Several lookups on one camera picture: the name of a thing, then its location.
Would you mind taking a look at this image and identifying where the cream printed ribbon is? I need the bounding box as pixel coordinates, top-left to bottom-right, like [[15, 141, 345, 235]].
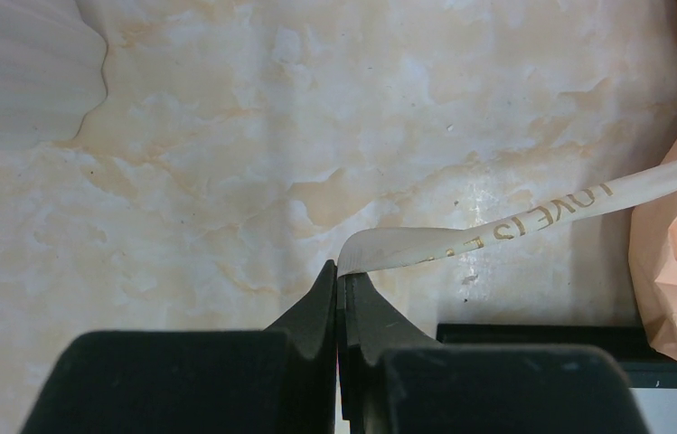
[[336, 159, 677, 277]]

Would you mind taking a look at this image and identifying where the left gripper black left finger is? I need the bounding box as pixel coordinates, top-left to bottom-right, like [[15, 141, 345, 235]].
[[23, 261, 336, 433]]

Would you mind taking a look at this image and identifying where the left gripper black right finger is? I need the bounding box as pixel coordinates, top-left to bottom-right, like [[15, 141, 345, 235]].
[[337, 274, 647, 433]]

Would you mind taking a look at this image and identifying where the black white checkerboard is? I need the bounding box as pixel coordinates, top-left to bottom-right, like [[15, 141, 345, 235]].
[[436, 324, 677, 433]]

